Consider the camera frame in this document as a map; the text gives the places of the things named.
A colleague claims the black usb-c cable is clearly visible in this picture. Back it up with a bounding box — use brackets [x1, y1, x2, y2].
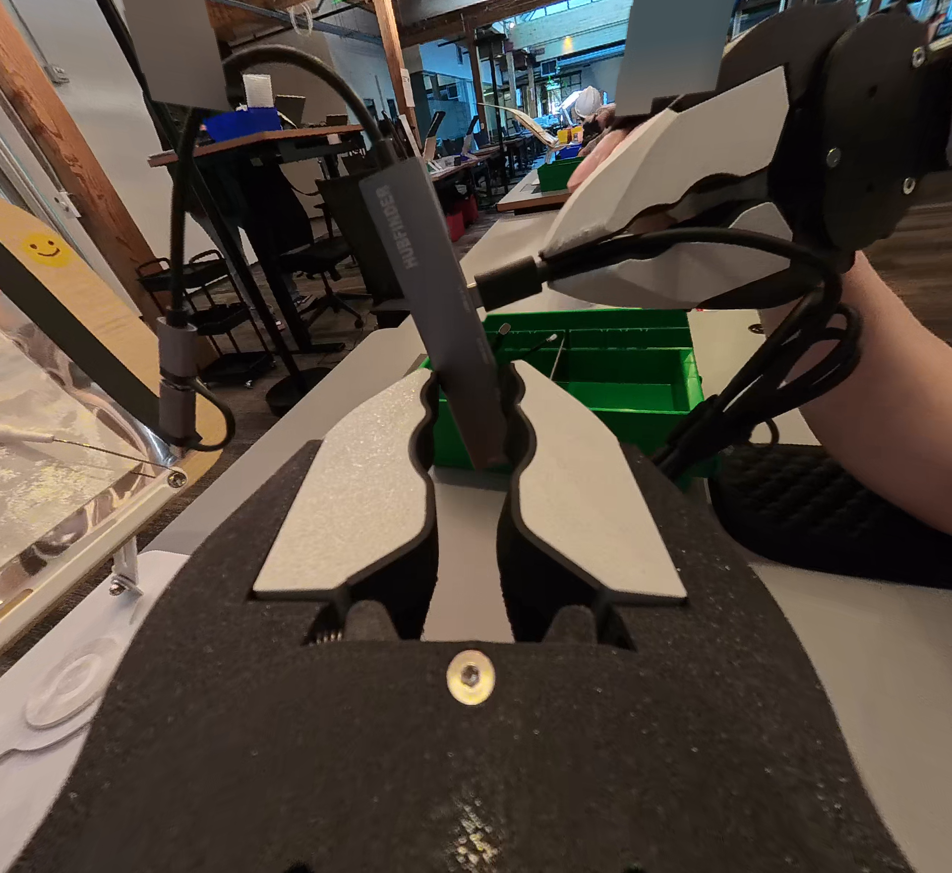
[472, 227, 866, 484]

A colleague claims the black rolling cart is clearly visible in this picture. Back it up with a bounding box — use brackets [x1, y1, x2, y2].
[136, 249, 277, 389]

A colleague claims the person's right forearm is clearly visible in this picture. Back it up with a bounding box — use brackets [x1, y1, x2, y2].
[762, 248, 952, 541]

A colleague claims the green plastic bin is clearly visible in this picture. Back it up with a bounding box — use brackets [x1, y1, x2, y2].
[419, 308, 719, 481]

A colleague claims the wooden column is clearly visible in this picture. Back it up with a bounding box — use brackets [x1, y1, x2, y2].
[369, 0, 422, 146]

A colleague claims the small green bin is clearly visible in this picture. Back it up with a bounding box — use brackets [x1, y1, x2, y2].
[536, 156, 589, 194]

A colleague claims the black office chair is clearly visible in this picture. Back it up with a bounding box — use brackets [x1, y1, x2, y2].
[275, 174, 407, 335]

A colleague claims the wooden support beam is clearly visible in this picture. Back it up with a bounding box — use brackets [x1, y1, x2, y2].
[0, 0, 165, 328]

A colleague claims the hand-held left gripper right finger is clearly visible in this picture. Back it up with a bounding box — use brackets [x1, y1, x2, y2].
[498, 360, 690, 643]

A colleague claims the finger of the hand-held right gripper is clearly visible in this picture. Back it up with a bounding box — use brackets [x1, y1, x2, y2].
[549, 202, 796, 313]
[540, 65, 791, 258]

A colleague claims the black hub cable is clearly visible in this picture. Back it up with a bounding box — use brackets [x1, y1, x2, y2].
[168, 45, 400, 328]

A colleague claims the white plastic base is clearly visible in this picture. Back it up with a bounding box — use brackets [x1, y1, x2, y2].
[0, 549, 196, 846]

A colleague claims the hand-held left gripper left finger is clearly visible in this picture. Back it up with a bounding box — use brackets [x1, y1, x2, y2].
[251, 367, 441, 642]

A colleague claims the blue plastic bin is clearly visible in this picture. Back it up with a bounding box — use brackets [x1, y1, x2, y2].
[202, 107, 284, 144]

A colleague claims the wooden standing desk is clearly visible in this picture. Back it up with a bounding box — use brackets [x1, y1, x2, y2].
[147, 122, 373, 370]

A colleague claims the grey usb hub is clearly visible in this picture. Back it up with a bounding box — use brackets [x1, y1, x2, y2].
[359, 159, 516, 473]

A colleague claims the black textured pad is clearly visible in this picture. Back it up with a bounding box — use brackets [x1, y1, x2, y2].
[710, 441, 952, 590]

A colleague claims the wooden framed foil panel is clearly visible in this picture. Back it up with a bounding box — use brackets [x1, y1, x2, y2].
[0, 197, 233, 654]

